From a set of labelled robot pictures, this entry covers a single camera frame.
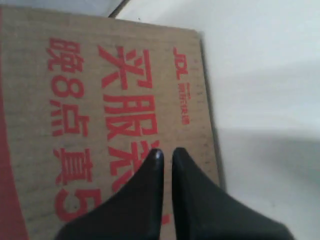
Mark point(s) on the red-printed cardboard box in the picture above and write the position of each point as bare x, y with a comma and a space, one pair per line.
83, 99

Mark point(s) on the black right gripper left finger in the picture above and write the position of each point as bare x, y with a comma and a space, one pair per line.
133, 213

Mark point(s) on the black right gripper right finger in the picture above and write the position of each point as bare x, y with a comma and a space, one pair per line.
203, 211

